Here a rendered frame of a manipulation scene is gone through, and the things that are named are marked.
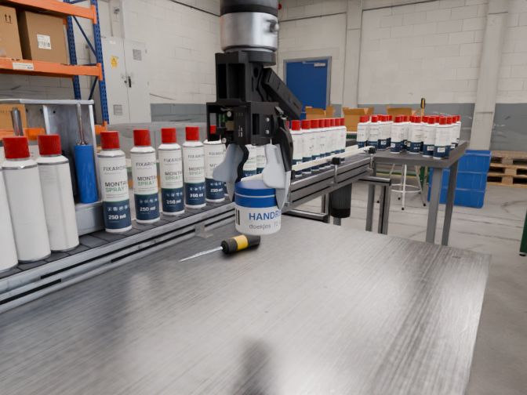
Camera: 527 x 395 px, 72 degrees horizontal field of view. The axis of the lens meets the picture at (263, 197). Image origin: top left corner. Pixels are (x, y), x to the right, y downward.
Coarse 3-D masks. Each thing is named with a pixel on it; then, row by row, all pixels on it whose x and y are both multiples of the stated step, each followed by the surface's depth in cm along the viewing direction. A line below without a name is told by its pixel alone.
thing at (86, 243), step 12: (216, 204) 97; (180, 216) 86; (132, 228) 78; (144, 228) 78; (84, 240) 71; (96, 240) 71; (108, 240) 71; (60, 252) 65; (72, 252) 65; (24, 264) 60; (36, 264) 60; (0, 276) 56
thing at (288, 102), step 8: (264, 72) 49; (272, 72) 49; (264, 80) 49; (272, 80) 49; (280, 80) 51; (264, 88) 50; (272, 88) 50; (280, 88) 51; (288, 88) 53; (272, 96) 52; (280, 96) 52; (288, 96) 53; (280, 104) 54; (288, 104) 54; (296, 104) 56; (288, 112) 55; (296, 112) 56; (288, 120) 58
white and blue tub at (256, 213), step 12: (252, 180) 57; (240, 192) 52; (252, 192) 51; (264, 192) 52; (240, 204) 53; (252, 204) 52; (264, 204) 52; (276, 204) 53; (240, 216) 53; (252, 216) 52; (264, 216) 52; (276, 216) 54; (240, 228) 54; (252, 228) 53; (264, 228) 53; (276, 228) 54
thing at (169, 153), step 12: (168, 132) 82; (168, 144) 83; (168, 156) 82; (180, 156) 85; (168, 168) 83; (180, 168) 85; (168, 180) 84; (180, 180) 85; (168, 192) 84; (180, 192) 86; (168, 204) 85; (180, 204) 86; (168, 216) 86
